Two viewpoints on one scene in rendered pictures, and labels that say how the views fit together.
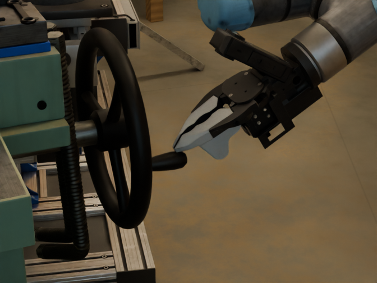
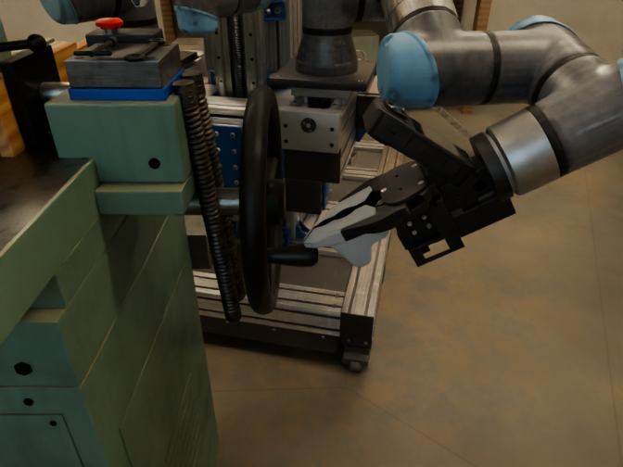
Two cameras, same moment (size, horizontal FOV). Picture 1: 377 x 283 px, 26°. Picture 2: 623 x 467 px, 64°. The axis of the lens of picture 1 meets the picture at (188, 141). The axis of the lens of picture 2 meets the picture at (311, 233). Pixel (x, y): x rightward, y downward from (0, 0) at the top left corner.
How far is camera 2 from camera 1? 61 cm
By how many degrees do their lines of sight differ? 21
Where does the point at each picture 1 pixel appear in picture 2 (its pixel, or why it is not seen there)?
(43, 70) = (153, 122)
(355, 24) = (585, 119)
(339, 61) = (546, 170)
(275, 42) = not seen: hidden behind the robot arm
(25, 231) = not seen: outside the picture
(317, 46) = (516, 144)
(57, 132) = (167, 198)
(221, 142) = (361, 247)
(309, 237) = (534, 314)
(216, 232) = (452, 290)
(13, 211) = not seen: outside the picture
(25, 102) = (135, 157)
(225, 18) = (395, 88)
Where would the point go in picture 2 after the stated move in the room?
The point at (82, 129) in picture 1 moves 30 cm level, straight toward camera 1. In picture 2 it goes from (229, 197) to (73, 374)
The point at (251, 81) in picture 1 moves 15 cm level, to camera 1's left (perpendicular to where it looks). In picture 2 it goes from (413, 177) to (278, 154)
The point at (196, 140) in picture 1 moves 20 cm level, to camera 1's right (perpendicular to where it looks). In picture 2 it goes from (325, 239) to (532, 286)
